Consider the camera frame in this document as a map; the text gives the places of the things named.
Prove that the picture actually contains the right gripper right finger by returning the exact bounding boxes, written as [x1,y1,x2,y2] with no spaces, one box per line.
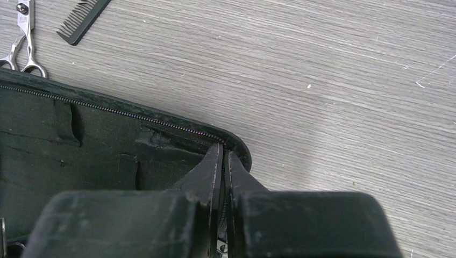
[225,152,402,257]

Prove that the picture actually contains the right silver scissors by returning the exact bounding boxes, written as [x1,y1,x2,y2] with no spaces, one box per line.
[1,0,48,78]

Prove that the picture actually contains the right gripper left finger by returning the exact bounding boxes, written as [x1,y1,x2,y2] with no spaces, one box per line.
[23,144,223,257]

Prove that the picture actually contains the black hair comb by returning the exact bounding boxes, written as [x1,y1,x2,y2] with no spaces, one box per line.
[56,0,111,46]

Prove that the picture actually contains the black zip tool case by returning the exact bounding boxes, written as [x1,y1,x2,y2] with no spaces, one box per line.
[1,69,252,257]

